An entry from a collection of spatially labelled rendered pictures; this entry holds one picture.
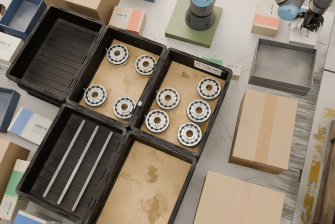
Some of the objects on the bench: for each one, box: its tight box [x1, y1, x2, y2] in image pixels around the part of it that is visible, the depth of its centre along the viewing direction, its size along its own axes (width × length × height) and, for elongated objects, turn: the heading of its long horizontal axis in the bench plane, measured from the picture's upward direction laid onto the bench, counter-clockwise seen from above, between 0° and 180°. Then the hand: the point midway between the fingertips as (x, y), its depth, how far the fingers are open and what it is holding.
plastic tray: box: [248, 46, 309, 96], centre depth 167 cm, size 27×20×5 cm
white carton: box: [7, 107, 53, 145], centre depth 161 cm, size 20×12×9 cm, turn 67°
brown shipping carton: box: [228, 89, 298, 175], centre depth 152 cm, size 30×22×16 cm
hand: (303, 27), depth 170 cm, fingers open, 14 cm apart
